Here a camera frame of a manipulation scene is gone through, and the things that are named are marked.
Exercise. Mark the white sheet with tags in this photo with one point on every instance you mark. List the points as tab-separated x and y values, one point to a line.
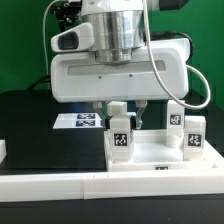
77	120

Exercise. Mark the white left fence block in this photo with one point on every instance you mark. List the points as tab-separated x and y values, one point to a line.
3	152

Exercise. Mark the white square tabletop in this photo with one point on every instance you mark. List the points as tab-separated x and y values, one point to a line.
152	153

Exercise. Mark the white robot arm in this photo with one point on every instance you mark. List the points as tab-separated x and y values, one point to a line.
111	56

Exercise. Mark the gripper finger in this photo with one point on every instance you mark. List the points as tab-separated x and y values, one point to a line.
141	106
100	107

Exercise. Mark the white front fence bar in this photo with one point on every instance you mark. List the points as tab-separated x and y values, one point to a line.
44	187

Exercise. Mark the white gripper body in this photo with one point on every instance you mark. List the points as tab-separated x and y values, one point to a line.
77	77

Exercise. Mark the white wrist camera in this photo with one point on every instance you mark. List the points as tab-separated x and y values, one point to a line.
79	38

